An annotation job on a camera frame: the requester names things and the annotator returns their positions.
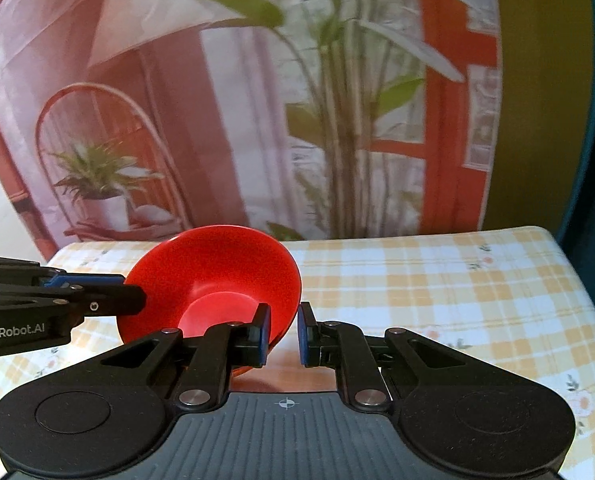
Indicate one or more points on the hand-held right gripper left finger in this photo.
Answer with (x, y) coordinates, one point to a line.
(265, 332)

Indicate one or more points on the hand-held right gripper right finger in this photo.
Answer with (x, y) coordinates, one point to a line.
(302, 335)

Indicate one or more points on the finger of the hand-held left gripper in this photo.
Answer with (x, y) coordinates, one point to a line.
(82, 280)
(112, 300)

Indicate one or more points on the red bowl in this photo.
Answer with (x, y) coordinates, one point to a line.
(217, 270)

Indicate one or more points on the yellow checked tablecloth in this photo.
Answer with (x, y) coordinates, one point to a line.
(427, 285)

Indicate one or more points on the printed backdrop cloth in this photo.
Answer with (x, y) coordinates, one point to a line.
(227, 110)

